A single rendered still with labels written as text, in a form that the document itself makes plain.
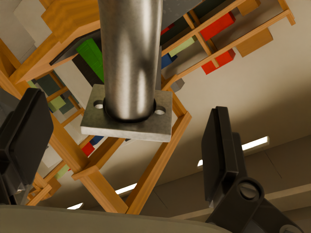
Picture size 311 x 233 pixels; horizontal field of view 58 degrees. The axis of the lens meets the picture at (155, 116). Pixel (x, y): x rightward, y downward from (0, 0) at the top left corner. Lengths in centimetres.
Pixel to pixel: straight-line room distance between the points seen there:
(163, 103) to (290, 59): 601
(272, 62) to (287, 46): 39
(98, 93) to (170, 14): 7
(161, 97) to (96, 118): 5
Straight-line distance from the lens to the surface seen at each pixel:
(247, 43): 555
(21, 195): 29
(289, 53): 615
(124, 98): 16
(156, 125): 17
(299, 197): 516
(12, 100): 26
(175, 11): 18
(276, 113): 663
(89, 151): 627
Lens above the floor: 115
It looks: 12 degrees up
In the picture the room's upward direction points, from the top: 144 degrees clockwise
